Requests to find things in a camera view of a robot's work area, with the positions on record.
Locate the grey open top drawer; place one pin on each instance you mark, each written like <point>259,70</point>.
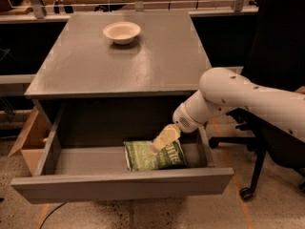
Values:
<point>84,159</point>

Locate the brown cardboard box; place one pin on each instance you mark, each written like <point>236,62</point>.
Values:
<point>31,140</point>

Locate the white paper bowl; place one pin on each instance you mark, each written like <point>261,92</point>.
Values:
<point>122,33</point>

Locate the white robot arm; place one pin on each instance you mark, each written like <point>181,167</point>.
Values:
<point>221,91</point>

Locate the grey cabinet counter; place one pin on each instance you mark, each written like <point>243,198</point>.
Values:
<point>166,59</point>

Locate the green jalapeno chip bag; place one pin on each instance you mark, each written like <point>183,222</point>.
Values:
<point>142,156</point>

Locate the black office chair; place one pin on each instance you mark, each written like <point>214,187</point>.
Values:
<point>275,60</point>

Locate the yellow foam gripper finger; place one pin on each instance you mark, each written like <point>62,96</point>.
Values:
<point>168,135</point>

